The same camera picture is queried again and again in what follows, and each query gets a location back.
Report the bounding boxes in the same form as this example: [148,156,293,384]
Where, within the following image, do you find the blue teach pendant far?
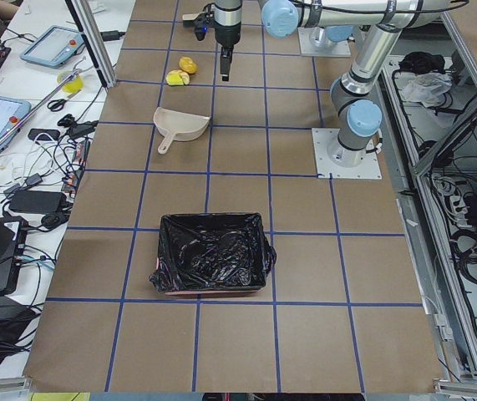
[20,26,84,68]

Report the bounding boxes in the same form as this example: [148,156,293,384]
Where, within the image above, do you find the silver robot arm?
[259,0,467,168]
[214,0,242,48]

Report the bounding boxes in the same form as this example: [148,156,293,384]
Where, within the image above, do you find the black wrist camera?
[194,3,215,41]

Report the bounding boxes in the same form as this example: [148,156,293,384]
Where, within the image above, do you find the black power adapter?
[8,190,67,214]

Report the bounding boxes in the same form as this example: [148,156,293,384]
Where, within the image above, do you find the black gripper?
[220,47,232,81]

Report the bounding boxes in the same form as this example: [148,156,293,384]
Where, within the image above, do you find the beige hand brush black bristles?
[182,13,202,28]

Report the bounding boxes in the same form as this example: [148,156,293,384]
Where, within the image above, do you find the aluminium frame post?
[65,0,117,89]

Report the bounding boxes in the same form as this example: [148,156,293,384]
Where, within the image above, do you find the beige plastic dustpan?
[153,107,211,155]

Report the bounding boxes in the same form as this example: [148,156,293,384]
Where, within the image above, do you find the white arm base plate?
[312,128,382,180]
[298,25,353,58]

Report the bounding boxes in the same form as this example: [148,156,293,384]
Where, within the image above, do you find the white crumpled cloth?
[401,72,452,108]

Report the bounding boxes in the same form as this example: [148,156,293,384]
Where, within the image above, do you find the beige croissant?
[180,71,190,85]

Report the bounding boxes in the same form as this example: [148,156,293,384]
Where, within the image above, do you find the metal rod pink tip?
[0,69,81,165]

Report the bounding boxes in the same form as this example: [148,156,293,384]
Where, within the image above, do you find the bin with black trash bag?
[149,213,277,295]

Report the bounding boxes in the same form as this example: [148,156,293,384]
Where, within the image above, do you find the black handled scissors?
[47,92,79,112]

